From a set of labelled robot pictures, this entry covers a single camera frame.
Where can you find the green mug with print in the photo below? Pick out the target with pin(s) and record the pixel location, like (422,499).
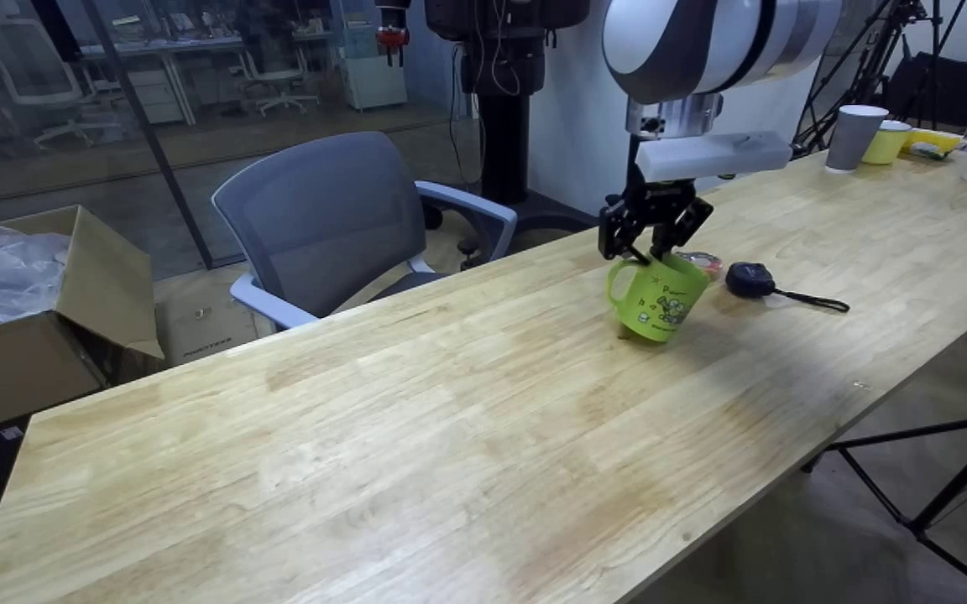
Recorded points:
(655,303)

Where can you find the clear plastic wrap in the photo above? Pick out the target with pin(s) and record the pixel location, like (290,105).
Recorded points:
(0,270)

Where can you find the open cardboard box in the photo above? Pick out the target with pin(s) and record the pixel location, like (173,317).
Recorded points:
(102,287)

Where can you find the flat cardboard box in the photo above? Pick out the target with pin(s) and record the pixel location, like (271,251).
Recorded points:
(210,314)

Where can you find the black panel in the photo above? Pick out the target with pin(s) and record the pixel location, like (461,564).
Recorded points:
(949,89)

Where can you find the black partition frame post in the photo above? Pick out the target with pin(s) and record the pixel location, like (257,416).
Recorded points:
(135,129)

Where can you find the grey paper cup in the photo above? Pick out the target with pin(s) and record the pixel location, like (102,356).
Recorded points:
(854,139)

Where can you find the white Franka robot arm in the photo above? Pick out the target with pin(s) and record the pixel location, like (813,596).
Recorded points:
(705,53)

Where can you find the yellow bowl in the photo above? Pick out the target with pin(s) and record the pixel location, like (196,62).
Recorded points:
(938,141)

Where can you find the small reddish brown item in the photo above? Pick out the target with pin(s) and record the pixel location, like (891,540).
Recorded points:
(705,268)

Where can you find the white swivel chair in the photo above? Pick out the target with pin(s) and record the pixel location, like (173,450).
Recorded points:
(279,84)

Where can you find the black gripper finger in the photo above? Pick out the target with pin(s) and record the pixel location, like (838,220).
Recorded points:
(620,238)
(680,230)

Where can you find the white cabinet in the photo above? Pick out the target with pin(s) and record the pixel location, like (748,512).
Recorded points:
(369,55)

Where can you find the black tripod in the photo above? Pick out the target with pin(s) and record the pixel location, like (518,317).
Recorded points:
(956,493)

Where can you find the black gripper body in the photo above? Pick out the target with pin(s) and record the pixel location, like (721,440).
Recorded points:
(655,204)

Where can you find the grey office chair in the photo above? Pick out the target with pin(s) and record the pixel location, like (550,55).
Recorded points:
(319,220)

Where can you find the black pillar stand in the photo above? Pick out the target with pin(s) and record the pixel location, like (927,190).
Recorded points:
(500,121)

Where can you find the black spoon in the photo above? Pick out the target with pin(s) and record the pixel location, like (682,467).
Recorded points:
(774,290)

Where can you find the red hanging object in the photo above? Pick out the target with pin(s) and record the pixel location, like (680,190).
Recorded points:
(389,36)

